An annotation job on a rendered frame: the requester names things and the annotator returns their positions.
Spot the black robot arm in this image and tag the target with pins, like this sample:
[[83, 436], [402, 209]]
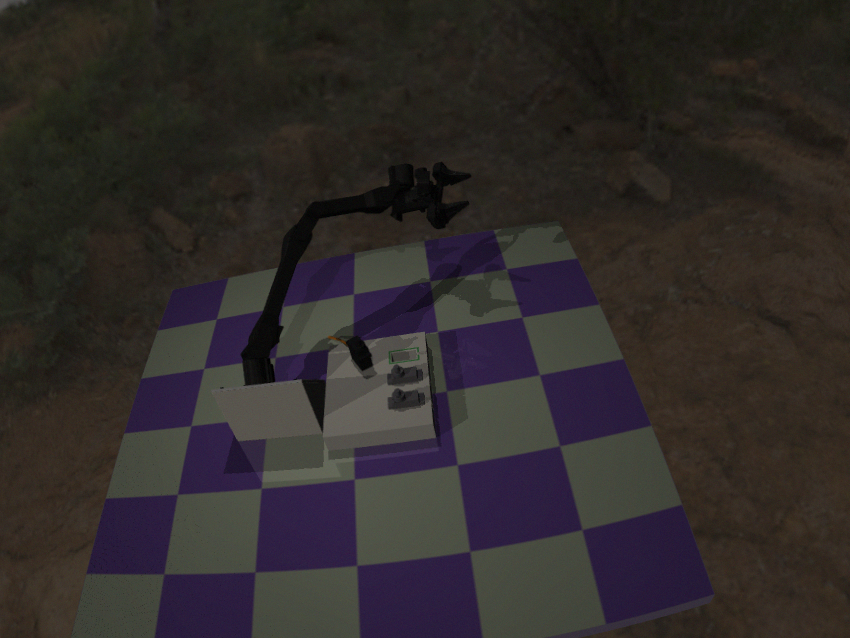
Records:
[[266, 333]]

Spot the black micro servo with orange cable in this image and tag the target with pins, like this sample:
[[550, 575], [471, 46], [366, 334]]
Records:
[[359, 352]]

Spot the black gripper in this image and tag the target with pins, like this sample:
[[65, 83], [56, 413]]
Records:
[[438, 214]]

